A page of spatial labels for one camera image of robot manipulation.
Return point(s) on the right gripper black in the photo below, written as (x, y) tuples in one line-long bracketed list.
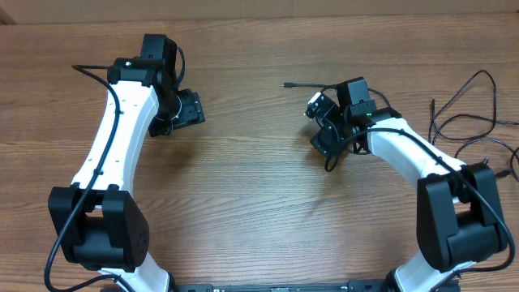
[(327, 143)]

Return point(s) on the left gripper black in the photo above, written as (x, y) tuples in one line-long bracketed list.
[(194, 112)]

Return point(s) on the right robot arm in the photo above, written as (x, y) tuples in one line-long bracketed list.
[(460, 223)]

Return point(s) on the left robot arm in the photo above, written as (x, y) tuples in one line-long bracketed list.
[(98, 223)]

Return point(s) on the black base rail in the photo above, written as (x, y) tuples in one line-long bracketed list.
[(284, 288)]

